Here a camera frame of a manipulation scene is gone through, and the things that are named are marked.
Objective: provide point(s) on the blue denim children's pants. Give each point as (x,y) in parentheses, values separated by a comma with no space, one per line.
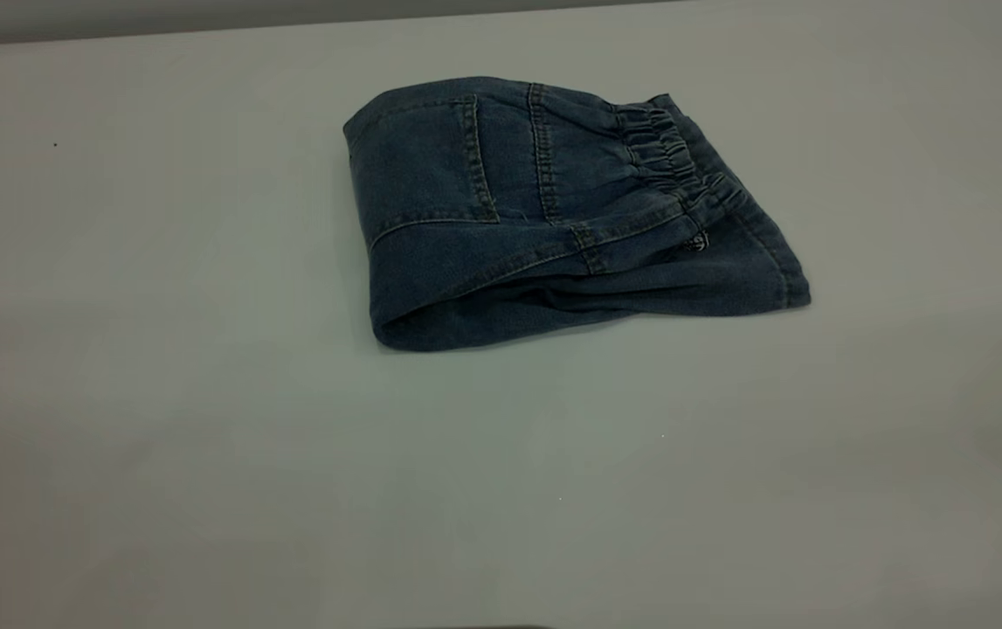
(509,175)

